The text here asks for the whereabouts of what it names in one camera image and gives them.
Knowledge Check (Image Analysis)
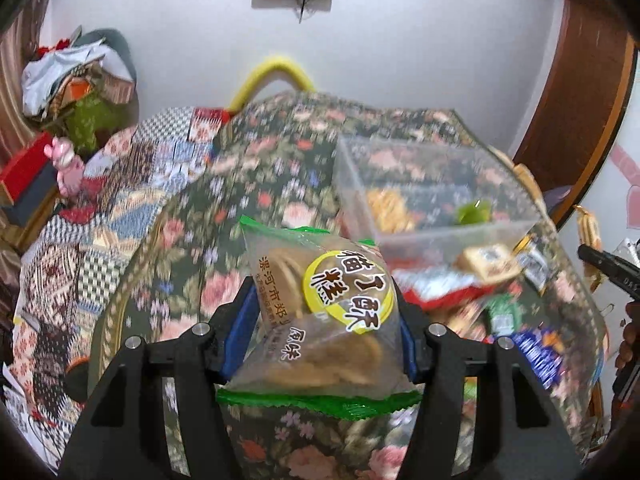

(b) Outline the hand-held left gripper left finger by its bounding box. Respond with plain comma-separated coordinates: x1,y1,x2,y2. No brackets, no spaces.
59,275,262,480

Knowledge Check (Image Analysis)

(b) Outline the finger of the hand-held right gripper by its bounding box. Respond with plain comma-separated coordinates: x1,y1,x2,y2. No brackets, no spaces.
611,355,640,411
577,243,640,287

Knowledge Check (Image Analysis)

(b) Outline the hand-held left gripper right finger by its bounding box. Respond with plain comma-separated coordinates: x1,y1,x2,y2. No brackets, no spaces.
392,291,583,480

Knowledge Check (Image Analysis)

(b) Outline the orange wafer packet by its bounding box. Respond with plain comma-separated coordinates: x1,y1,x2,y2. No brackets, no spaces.
574,205,605,292

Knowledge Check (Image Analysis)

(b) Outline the red snack packet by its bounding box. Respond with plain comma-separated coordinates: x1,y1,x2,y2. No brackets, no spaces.
394,264,494,312

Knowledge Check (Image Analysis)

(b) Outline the green-edged clear pastry packet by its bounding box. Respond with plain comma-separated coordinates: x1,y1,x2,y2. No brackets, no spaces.
216,215,424,421

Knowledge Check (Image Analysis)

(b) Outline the beige barcoded snack packet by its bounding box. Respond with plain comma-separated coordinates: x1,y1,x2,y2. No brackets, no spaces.
457,242,524,281

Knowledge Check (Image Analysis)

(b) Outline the lime green candy packet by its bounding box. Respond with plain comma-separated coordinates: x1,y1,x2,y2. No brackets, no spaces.
454,199,494,227

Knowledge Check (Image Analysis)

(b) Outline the brown cracker packet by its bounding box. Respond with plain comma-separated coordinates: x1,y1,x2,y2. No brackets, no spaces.
366,188,417,234

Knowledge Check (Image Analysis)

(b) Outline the clear plastic box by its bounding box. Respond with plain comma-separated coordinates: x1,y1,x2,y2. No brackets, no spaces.
332,134,544,267

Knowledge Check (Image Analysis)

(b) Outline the white wardrobe door with hearts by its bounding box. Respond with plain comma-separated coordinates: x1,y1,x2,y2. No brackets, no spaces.
554,45,640,313

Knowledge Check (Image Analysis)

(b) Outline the blue snack packet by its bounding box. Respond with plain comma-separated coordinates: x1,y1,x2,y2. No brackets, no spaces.
512,327,567,390

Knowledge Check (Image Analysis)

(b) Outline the dark green snack packet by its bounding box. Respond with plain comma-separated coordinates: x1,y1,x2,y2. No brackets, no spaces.
484,292,524,339

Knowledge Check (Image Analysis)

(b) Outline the beige cloth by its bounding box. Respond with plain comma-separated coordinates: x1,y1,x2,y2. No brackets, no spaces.
512,162,542,197

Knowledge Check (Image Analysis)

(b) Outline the floral tablecloth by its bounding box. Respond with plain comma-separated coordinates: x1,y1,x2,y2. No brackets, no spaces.
90,91,614,480

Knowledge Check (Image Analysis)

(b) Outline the brown wooden door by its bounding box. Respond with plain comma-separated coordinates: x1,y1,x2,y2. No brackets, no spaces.
512,0,639,227

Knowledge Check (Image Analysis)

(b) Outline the patchwork quilt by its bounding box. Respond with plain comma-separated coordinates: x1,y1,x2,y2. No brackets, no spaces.
10,105,236,463

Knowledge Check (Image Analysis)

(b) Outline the wooden nightstand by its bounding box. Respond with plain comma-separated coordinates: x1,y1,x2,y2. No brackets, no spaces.
0,194,62,253

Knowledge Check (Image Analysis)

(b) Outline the pink plush toy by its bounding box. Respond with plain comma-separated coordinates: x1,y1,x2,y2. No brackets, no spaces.
44,137,87,197

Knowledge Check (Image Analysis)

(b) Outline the dark grey box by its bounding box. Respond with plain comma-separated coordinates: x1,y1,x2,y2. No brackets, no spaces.
2,160,62,229

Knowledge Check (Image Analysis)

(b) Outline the green patterned cloth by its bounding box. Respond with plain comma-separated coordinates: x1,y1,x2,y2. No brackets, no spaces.
66,94,127,154

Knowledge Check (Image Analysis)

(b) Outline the yellow foam tube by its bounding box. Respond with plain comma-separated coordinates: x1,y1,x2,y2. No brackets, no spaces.
227,56,317,114

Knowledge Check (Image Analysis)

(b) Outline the red box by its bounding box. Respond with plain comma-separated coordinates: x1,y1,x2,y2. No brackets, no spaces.
0,132,54,206

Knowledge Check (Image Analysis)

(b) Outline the grey chair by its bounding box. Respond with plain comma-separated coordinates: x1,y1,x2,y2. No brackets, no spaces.
79,27,139,83

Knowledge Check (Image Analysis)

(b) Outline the pile of clothes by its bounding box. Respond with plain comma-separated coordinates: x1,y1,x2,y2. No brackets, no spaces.
21,25,137,122

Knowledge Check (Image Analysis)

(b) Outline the brown striped curtain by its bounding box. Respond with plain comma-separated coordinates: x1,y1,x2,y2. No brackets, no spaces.
0,0,57,173

